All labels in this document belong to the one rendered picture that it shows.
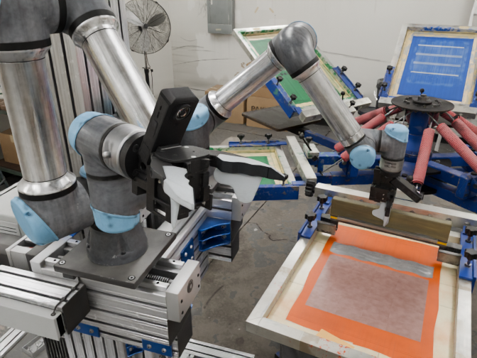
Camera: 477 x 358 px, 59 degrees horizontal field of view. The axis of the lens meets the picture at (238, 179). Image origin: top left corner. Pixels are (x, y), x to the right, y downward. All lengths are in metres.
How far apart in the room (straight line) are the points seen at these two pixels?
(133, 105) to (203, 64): 5.82
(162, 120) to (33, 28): 0.39
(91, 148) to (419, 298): 1.16
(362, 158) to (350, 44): 4.48
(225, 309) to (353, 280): 1.39
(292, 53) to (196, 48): 5.38
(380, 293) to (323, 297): 0.19
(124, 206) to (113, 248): 0.36
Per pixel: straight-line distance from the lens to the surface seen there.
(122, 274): 1.05
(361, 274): 1.56
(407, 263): 1.65
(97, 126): 0.66
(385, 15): 5.64
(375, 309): 1.44
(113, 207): 0.71
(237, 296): 2.87
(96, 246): 1.08
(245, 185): 0.55
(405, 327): 1.41
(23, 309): 1.18
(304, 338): 1.26
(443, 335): 1.43
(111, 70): 0.83
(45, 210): 0.95
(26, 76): 0.87
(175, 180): 0.46
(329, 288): 1.48
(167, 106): 0.51
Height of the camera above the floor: 1.89
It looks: 26 degrees down
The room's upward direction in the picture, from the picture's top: straight up
